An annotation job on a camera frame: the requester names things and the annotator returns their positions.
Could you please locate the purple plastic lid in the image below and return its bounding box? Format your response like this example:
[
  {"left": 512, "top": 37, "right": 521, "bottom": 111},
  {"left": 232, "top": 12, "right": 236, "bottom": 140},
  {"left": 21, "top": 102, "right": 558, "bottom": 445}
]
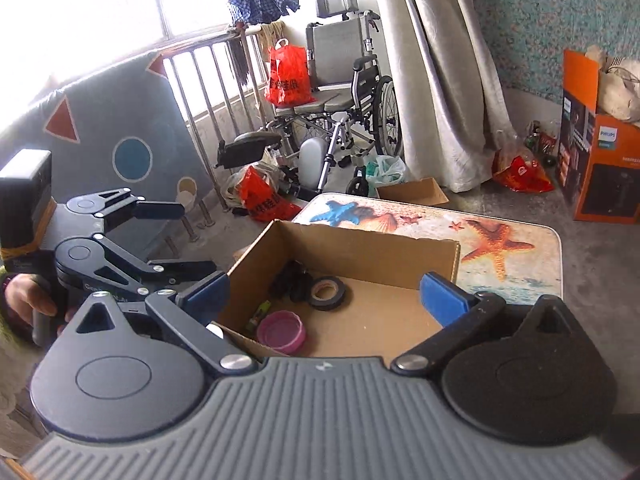
[{"left": 256, "top": 310, "right": 307, "bottom": 352}]

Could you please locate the grey mat with shapes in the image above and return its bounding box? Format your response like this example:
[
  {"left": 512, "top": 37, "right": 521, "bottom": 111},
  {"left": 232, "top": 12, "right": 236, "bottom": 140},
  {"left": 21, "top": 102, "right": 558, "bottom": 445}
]
[{"left": 0, "top": 50, "right": 216, "bottom": 281}]

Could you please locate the red crumpled plastic bag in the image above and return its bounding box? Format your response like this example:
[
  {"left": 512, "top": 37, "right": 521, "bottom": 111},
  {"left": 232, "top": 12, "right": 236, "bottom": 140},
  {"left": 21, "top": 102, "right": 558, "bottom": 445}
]
[{"left": 492, "top": 130, "right": 556, "bottom": 193}]

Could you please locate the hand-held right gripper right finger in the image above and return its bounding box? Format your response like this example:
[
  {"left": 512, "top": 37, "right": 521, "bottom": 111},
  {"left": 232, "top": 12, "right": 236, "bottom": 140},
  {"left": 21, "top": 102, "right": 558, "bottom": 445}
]
[{"left": 390, "top": 271, "right": 576, "bottom": 376}]

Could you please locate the grey wheelchair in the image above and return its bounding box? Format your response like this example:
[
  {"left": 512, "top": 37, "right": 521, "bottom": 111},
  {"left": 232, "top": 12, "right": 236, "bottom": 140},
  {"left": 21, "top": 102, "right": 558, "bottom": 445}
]
[{"left": 215, "top": 0, "right": 405, "bottom": 198}]

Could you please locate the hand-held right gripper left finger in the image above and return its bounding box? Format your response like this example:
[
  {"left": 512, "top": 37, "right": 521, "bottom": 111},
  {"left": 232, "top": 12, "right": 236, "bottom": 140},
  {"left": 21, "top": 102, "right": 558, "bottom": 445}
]
[{"left": 65, "top": 270, "right": 257, "bottom": 376}]

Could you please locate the metal railing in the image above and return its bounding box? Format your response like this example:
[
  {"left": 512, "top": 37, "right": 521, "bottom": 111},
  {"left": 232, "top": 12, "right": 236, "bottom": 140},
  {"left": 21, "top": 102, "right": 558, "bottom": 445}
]
[{"left": 150, "top": 27, "right": 271, "bottom": 241}]

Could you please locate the small cardboard box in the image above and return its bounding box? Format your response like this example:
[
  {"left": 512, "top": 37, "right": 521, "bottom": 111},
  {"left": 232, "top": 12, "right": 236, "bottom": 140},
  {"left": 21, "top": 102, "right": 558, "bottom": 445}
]
[{"left": 375, "top": 176, "right": 451, "bottom": 207}]

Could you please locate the dark mop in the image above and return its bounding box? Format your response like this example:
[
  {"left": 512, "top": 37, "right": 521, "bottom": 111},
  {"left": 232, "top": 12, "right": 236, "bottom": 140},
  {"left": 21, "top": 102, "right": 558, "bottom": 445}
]
[{"left": 227, "top": 30, "right": 251, "bottom": 88}]

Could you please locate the orange appliance carton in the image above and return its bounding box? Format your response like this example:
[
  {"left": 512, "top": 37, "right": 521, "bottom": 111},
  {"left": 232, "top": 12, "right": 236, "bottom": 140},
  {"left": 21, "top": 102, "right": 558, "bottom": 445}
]
[{"left": 555, "top": 49, "right": 640, "bottom": 223}]

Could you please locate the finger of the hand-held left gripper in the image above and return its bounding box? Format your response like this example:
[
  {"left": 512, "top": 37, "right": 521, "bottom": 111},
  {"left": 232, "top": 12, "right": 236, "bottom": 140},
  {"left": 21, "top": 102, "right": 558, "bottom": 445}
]
[
  {"left": 55, "top": 236, "right": 218, "bottom": 302},
  {"left": 67, "top": 187, "right": 187, "bottom": 233}
]

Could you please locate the black tape roll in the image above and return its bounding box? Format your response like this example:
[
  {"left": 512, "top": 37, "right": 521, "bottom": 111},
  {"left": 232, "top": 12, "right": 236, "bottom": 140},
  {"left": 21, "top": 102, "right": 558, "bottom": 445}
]
[{"left": 306, "top": 276, "right": 351, "bottom": 311}]

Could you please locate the green printed tube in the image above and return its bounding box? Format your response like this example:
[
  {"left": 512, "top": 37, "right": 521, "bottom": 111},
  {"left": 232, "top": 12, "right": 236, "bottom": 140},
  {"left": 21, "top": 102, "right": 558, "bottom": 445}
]
[{"left": 245, "top": 300, "right": 273, "bottom": 332}]

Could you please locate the grey curtain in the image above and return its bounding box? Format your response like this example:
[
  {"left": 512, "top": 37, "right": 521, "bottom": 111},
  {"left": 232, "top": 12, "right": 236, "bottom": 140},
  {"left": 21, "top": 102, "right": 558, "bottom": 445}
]
[{"left": 377, "top": 0, "right": 526, "bottom": 193}]

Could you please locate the yellowish broom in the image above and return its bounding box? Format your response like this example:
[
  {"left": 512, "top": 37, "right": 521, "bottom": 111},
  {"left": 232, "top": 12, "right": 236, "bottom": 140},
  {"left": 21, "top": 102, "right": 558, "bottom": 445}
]
[{"left": 257, "top": 22, "right": 288, "bottom": 61}]

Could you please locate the green and white plastic bag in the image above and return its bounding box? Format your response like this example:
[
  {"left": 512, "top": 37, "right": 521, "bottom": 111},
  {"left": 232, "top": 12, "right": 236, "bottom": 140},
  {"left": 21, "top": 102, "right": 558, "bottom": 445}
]
[{"left": 364, "top": 155, "right": 413, "bottom": 186}]

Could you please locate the person's left hand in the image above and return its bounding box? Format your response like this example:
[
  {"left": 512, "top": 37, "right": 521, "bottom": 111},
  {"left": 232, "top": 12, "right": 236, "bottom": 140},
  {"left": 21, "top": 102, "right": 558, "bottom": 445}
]
[{"left": 0, "top": 275, "right": 57, "bottom": 317}]

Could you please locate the blue checkered umbrella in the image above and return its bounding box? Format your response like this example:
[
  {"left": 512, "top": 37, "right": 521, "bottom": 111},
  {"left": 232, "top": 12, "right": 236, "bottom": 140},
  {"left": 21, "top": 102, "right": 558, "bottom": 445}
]
[{"left": 226, "top": 0, "right": 301, "bottom": 27}]

